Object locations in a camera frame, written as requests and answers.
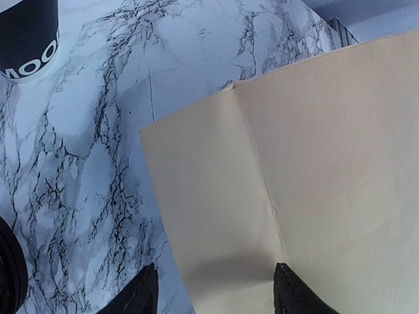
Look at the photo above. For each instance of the black cup holding straws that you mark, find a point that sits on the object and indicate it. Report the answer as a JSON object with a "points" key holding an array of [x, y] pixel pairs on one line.
{"points": [[30, 38]]}

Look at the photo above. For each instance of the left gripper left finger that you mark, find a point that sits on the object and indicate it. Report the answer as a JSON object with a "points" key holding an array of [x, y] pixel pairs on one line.
{"points": [[140, 295]]}

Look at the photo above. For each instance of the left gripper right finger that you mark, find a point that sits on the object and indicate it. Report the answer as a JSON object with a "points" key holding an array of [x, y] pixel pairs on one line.
{"points": [[292, 295]]}

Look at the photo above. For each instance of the stack of black lids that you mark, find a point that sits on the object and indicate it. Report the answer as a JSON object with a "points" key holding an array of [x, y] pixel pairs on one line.
{"points": [[14, 273]]}

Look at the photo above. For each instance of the brown paper bag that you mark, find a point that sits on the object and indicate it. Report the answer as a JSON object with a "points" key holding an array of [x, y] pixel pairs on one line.
{"points": [[314, 165]]}

